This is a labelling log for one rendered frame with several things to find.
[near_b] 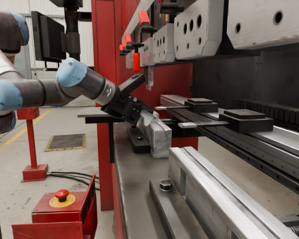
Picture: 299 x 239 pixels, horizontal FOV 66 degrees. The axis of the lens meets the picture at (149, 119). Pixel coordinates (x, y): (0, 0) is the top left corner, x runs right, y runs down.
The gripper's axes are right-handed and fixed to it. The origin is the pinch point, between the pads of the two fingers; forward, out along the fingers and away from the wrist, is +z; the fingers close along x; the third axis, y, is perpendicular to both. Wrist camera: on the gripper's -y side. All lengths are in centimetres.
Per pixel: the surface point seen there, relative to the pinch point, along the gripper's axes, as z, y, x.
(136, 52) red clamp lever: -15.7, -15.6, -2.6
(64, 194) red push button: -18.9, 33.6, -1.5
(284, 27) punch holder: -39, 2, 53
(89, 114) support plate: -14.2, 8.5, -17.0
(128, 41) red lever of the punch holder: -9.1, -26.8, -22.5
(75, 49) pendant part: 16, -52, -156
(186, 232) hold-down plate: -20, 23, 40
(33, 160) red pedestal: 43, 65, -203
